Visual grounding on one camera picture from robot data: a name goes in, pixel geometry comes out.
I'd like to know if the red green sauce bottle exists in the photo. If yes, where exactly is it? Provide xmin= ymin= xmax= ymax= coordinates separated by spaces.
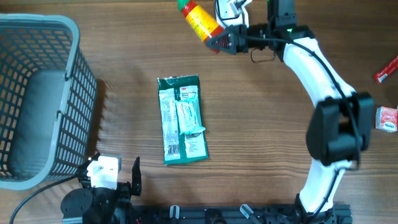
xmin=177 ymin=0 xmax=224 ymax=44

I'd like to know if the green 3M package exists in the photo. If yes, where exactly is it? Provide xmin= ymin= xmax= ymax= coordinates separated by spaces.
xmin=157 ymin=75 xmax=208 ymax=165

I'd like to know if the light green wipes pack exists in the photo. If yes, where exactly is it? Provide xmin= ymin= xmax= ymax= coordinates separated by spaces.
xmin=176 ymin=97 xmax=206 ymax=135

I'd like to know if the red stick sachet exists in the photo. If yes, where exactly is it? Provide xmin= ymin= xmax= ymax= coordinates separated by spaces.
xmin=374 ymin=57 xmax=398 ymax=84

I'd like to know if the red white tissue pack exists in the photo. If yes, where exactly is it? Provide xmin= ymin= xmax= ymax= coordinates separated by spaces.
xmin=376 ymin=106 xmax=397 ymax=133

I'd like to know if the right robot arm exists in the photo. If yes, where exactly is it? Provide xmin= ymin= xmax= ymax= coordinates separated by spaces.
xmin=206 ymin=1 xmax=374 ymax=224

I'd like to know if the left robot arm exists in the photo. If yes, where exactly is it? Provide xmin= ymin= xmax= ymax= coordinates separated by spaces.
xmin=60 ymin=153 xmax=142 ymax=224

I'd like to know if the white barcode scanner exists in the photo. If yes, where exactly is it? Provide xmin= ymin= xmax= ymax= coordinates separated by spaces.
xmin=214 ymin=0 xmax=252 ymax=28

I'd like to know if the grey plastic shopping basket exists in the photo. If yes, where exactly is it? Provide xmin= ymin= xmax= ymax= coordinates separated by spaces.
xmin=1 ymin=14 xmax=97 ymax=190

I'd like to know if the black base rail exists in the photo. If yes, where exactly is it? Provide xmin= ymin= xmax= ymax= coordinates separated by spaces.
xmin=130 ymin=203 xmax=354 ymax=224

